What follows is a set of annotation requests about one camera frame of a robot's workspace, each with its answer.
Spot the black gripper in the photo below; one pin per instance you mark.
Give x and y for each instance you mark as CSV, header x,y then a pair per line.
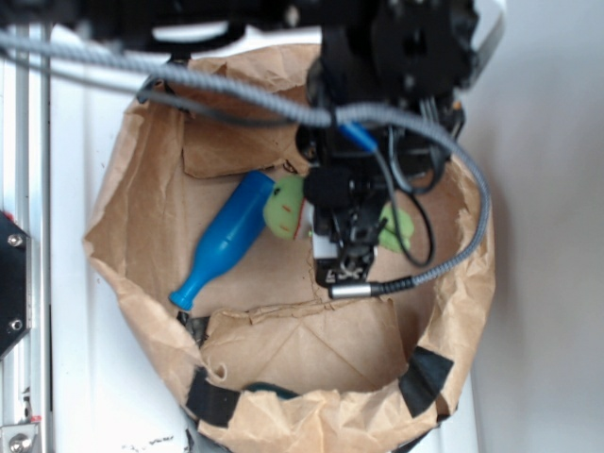
x,y
351,186

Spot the green plush frog toy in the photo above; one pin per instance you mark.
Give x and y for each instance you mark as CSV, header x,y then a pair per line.
x,y
288,214

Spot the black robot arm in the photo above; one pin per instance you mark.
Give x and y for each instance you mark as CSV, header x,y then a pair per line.
x,y
382,99

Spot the blue plastic bottle toy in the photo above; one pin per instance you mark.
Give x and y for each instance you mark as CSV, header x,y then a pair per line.
x,y
229,236

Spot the brown paper bag basket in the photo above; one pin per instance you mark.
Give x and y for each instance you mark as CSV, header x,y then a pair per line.
x,y
281,367

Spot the white plastic bin lid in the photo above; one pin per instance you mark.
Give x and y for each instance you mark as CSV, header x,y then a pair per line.
x,y
106,394

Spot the aluminium frame rail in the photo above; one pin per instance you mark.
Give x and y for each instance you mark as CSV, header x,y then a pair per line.
x,y
26,382

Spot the black mounting bracket plate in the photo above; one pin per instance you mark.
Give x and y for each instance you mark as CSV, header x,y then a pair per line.
x,y
16,311

